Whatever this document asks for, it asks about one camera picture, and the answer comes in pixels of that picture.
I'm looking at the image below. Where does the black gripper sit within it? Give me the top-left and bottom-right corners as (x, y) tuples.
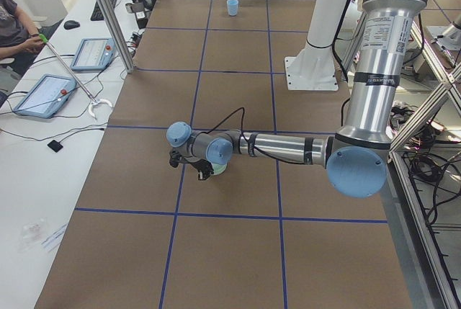
(169, 148), (212, 181)

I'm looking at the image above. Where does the mint green bowl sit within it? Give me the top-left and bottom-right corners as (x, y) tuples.
(211, 163), (227, 176)

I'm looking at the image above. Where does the light blue plastic cup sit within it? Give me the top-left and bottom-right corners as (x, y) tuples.
(226, 0), (239, 17)

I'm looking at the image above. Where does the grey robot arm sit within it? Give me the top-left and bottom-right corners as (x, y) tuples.
(166, 0), (427, 198)

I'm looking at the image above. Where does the small black square pad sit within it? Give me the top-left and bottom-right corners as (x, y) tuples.
(47, 140), (63, 153)

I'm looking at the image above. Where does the black keyboard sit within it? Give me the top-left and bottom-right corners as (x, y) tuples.
(89, 0), (120, 22)

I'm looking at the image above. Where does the upper blue teach pendant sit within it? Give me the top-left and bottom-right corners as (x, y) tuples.
(70, 38), (116, 72)

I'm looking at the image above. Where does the blue teach pendant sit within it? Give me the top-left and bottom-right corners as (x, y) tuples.
(70, 38), (116, 72)
(13, 74), (76, 119)

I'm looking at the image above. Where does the lower blue teach pendant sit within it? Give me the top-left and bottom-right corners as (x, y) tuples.
(13, 74), (76, 119)

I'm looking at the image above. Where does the black computer mouse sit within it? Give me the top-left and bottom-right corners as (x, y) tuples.
(63, 20), (80, 30)

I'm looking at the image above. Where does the clear plastic bag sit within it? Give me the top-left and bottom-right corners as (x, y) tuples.
(18, 218), (48, 252)

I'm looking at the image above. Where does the reacher grabber tool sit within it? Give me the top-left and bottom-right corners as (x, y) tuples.
(39, 33), (114, 120)

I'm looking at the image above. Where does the seated person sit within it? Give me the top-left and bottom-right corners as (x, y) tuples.
(0, 0), (62, 76)

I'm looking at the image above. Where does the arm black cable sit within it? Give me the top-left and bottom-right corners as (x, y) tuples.
(205, 107), (253, 144)

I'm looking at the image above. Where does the aluminium frame post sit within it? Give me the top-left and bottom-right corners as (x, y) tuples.
(97, 0), (134, 73)

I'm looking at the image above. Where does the black cable bundle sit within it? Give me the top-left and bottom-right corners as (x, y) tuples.
(399, 143), (461, 230)

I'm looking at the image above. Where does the aluminium frame rack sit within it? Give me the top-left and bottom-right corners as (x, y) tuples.
(381, 7), (460, 308)

